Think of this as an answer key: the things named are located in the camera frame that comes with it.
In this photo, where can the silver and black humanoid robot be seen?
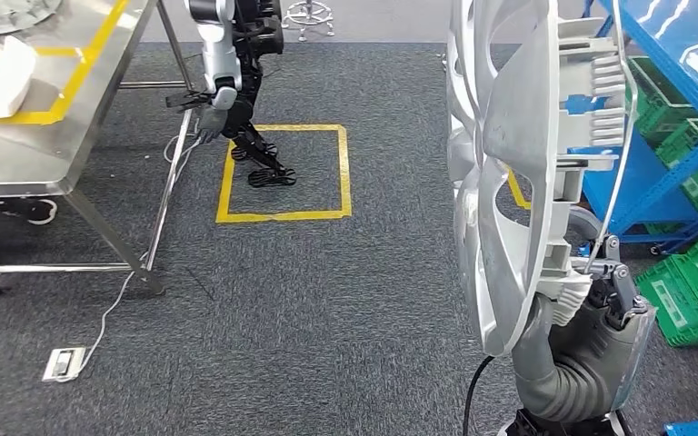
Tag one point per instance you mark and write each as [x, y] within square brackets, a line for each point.
[222, 54]

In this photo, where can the yellow floor tape square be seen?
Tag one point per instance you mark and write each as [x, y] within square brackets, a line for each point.
[283, 215]

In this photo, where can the blue metal shelf rack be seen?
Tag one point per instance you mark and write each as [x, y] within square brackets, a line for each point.
[638, 192]

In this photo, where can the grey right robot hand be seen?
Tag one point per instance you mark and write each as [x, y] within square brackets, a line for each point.
[620, 343]

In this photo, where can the person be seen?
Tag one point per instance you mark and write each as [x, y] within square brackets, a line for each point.
[33, 210]

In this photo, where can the steel workbench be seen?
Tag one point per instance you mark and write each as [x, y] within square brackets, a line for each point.
[24, 150]

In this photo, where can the white plastic cover part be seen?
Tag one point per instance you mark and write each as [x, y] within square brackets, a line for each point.
[0, 84]

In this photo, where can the steel floor socket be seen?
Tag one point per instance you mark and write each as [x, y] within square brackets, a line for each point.
[63, 364]

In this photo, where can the chrome stool base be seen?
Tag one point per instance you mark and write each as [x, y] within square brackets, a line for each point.
[308, 15]

